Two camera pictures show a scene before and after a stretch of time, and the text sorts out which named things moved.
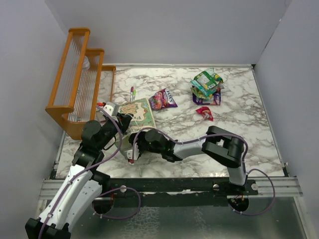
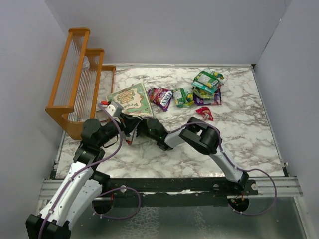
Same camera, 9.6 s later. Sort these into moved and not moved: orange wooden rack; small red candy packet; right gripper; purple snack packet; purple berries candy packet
Moved: right gripper; purple berries candy packet
Not moved: orange wooden rack; purple snack packet; small red candy packet
